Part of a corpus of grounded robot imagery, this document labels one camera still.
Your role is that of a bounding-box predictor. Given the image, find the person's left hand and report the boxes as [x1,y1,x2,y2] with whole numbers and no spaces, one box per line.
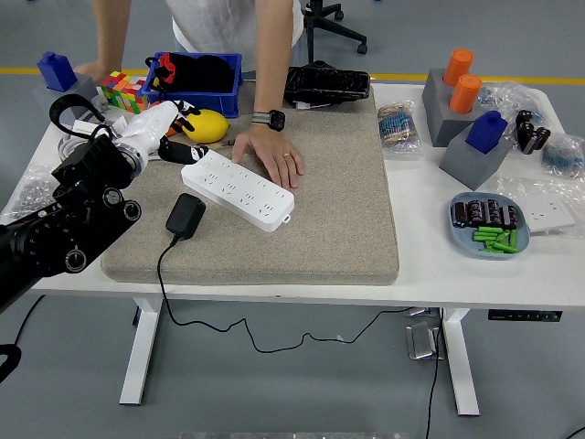
[230,123,306,190]

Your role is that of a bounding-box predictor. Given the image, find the person's right hand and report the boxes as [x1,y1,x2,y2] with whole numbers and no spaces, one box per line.
[72,61,122,86]

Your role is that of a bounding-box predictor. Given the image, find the white power strip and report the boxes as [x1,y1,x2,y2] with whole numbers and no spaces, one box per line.
[180,149,296,233]

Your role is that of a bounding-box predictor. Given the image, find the black plug with cord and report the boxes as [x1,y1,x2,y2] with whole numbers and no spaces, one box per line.
[155,192,415,354]

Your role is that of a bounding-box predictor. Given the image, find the multicoloured puzzle cube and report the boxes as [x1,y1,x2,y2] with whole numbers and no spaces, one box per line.
[97,70,150,115]

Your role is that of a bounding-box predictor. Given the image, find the blue bottle-shaped block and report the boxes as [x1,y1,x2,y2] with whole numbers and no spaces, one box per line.
[464,111,509,155]
[36,50,79,92]

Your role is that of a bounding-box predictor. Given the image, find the white printed packet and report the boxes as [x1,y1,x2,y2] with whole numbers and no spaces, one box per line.
[292,99,335,111]

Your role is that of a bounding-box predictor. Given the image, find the yellow lemon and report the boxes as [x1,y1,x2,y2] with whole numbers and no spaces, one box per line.
[185,109,230,143]

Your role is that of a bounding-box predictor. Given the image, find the grey-brown mat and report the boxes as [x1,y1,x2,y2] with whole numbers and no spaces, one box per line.
[100,81,402,287]

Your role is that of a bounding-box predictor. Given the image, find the blue plastic bin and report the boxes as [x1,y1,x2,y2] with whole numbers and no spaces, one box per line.
[141,51,244,119]

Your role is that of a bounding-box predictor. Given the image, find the black plastic tray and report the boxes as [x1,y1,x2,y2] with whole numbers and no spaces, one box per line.
[283,65,371,104]

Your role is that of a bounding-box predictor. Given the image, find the person torso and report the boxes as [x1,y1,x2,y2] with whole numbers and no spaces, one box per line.
[165,0,306,70]

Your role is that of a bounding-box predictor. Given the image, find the clear bag of resistors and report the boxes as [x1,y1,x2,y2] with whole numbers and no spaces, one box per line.
[377,101,424,155]

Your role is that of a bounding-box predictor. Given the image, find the clear bag of metal nuts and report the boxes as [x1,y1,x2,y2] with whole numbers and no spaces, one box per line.
[0,166,59,216]

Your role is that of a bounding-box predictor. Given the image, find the black office chair base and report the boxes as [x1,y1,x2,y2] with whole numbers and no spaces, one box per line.
[301,0,369,65]

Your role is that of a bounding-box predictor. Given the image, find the grey two-hole holder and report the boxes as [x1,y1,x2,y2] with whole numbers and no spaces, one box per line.
[420,68,485,148]

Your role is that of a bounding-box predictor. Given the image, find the orange cylinder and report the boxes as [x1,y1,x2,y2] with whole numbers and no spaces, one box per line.
[449,74,483,115]
[442,48,475,87]

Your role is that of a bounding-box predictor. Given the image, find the blue-grey plate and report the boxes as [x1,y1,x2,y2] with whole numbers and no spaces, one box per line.
[448,191,531,261]

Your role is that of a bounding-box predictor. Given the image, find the white table leg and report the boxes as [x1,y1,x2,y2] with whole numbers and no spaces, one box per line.
[441,308,481,417]
[119,296,162,406]

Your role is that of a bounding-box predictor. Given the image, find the large metal pedal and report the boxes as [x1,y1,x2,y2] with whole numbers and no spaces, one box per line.
[404,321,447,362]

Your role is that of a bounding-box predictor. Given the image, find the large clear bag blue parts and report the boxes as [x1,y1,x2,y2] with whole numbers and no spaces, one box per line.
[477,81,557,129]

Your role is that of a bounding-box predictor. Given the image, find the clear socket bag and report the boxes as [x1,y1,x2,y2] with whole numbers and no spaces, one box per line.
[495,176,585,239]

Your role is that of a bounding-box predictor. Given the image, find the bagged black capacitors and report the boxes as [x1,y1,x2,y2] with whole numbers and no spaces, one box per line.
[515,110,553,155]

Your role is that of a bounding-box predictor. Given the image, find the small clear bag blue parts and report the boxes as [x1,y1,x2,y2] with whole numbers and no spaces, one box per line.
[541,134,585,178]

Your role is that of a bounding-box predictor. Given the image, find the black table control panel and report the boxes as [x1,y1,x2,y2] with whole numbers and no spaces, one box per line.
[487,309,563,323]

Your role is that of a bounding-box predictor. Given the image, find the black drawstring bag red trim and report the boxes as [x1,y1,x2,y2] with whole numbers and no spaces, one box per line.
[144,52,237,92]

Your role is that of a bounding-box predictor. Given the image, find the black floor cable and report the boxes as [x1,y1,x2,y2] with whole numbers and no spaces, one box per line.
[424,310,447,439]
[12,294,47,348]

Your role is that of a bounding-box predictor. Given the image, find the white wall socket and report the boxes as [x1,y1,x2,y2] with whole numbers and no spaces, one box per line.
[520,195,578,234]

